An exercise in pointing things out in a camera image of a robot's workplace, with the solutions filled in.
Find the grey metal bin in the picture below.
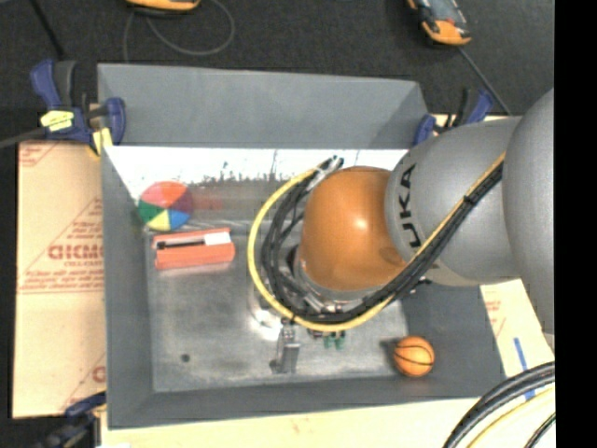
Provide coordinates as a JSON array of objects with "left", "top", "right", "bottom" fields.
[{"left": 96, "top": 63, "right": 508, "bottom": 429}]

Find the small orange basketball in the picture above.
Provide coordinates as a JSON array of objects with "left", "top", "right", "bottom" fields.
[{"left": 391, "top": 334, "right": 437, "bottom": 379}]

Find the orange and white box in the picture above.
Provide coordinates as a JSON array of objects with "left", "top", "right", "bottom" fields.
[{"left": 150, "top": 227, "right": 237, "bottom": 272}]

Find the multicoloured segmented ball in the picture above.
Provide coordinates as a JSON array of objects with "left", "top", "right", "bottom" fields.
[{"left": 136, "top": 180, "right": 195, "bottom": 233}]

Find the brown cardboard board, red print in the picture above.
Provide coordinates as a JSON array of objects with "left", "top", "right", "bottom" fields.
[{"left": 10, "top": 139, "right": 556, "bottom": 420}]

